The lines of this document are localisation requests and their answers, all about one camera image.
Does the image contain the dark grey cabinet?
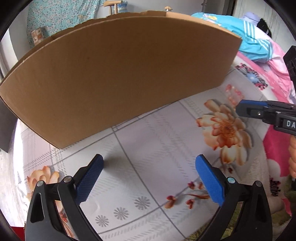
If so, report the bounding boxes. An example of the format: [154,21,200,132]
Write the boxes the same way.
[0,100,17,153]

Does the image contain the wooden chair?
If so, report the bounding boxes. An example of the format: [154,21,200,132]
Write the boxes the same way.
[103,1,123,15]

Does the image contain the small figurine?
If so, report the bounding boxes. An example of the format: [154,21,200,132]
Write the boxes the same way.
[165,6,173,11]

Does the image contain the teal floral wall cloth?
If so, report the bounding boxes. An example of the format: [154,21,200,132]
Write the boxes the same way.
[27,0,104,47]

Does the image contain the floral plaid bed sheet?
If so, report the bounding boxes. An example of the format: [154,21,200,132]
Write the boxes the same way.
[13,68,264,240]

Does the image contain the patterned tall box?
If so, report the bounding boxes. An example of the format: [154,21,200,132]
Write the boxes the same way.
[31,26,49,46]

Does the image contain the person right hand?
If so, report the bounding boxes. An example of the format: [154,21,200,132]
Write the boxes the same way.
[288,135,296,178]

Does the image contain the pink floral blanket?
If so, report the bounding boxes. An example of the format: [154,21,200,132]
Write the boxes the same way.
[234,42,295,214]

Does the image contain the brown cardboard box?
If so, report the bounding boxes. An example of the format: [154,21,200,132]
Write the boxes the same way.
[1,11,241,149]

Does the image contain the blue cartoon blanket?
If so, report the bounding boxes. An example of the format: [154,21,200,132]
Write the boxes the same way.
[191,12,273,63]

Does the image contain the pink orange bead bracelet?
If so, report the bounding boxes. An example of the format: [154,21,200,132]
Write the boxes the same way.
[225,83,244,108]

